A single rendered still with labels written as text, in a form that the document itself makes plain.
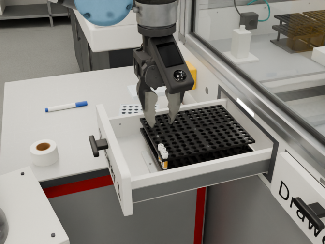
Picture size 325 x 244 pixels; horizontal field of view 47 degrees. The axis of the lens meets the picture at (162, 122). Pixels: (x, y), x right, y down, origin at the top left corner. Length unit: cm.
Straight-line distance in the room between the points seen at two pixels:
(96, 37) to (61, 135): 56
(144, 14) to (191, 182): 36
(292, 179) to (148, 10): 42
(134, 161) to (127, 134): 11
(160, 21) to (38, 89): 85
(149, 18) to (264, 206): 53
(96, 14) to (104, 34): 108
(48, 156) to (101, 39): 70
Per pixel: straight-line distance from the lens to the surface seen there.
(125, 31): 159
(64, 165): 103
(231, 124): 91
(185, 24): 122
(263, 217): 96
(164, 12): 66
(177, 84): 64
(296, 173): 76
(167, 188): 78
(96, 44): 159
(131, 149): 92
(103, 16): 50
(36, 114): 127
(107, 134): 82
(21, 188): 86
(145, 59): 71
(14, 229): 79
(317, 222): 69
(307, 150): 75
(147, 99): 73
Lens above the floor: 138
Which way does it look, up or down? 32 degrees down
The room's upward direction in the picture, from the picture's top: straight up
